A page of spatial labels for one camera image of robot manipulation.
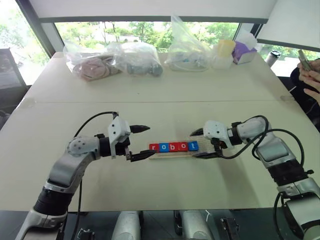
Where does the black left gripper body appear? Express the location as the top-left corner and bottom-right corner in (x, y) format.
(114, 135), (132, 161)

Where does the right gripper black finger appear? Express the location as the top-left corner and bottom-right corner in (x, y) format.
(192, 152), (224, 160)
(188, 127), (205, 137)

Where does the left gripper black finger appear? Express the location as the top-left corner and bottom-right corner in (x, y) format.
(129, 124), (152, 134)
(125, 149), (157, 163)

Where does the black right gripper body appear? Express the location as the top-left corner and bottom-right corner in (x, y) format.
(210, 137), (229, 154)

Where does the wooden letter tray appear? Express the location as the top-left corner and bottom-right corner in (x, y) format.
(148, 134), (218, 160)

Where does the smartphone with patterned case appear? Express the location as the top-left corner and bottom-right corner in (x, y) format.
(297, 49), (314, 72)

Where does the silver rounded robot leg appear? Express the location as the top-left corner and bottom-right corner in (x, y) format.
(180, 209), (214, 240)
(111, 210), (142, 240)

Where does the person's bare hand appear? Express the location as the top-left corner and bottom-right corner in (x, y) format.
(297, 62), (320, 84)
(303, 87), (320, 104)

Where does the plastic bag of grey items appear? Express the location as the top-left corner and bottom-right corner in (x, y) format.
(109, 41), (165, 78)

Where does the white translucent plastic container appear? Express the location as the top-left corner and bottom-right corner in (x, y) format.
(211, 53), (234, 70)

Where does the plastic bag of pink items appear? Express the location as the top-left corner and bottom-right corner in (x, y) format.
(62, 40), (125, 82)

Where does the tall clear plastic bag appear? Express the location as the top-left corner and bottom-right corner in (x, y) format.
(164, 15), (214, 73)

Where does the yellow plastic cup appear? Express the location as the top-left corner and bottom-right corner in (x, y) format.
(216, 39), (237, 58)

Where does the purple tissue box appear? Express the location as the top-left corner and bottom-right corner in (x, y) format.
(231, 28), (259, 66)

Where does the dark travel tumbler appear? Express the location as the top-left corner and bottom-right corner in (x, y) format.
(265, 50), (282, 67)

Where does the wide white roller blind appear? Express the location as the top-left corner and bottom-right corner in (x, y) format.
(28, 0), (278, 24)

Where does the black mesh chair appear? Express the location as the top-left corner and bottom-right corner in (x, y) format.
(0, 47), (26, 88)

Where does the narrow white roller blind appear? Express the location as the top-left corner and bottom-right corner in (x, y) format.
(257, 0), (320, 50)

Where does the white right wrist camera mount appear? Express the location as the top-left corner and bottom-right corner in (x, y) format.
(202, 120), (235, 151)

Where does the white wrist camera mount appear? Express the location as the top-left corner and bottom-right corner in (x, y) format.
(202, 120), (235, 151)
(107, 118), (132, 159)

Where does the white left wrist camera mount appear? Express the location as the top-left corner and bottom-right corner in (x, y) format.
(107, 118), (132, 159)

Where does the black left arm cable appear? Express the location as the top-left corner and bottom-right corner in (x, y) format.
(73, 111), (120, 240)

